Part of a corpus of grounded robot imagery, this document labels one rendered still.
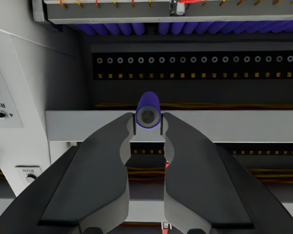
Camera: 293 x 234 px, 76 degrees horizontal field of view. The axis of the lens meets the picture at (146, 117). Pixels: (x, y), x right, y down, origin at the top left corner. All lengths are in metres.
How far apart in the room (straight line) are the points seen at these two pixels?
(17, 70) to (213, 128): 0.26
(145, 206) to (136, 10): 0.33
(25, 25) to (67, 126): 0.13
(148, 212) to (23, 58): 0.33
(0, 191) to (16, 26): 0.43
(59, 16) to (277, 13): 0.26
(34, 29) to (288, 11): 0.31
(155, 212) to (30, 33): 0.35
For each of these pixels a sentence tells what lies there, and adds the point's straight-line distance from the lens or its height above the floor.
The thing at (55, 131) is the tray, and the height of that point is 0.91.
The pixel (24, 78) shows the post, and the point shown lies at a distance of 0.27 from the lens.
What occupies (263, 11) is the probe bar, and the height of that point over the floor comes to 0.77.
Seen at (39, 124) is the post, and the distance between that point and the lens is 0.30.
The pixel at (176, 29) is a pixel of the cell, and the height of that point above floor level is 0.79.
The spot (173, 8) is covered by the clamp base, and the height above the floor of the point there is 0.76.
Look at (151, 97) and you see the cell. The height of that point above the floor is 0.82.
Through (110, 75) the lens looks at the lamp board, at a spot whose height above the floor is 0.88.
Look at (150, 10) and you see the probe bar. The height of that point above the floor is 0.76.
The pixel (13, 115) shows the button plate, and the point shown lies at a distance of 0.30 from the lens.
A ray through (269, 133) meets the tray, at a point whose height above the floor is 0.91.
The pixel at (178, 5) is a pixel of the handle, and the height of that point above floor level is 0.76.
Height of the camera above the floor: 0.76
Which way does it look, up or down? 30 degrees up
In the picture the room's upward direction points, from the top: 179 degrees clockwise
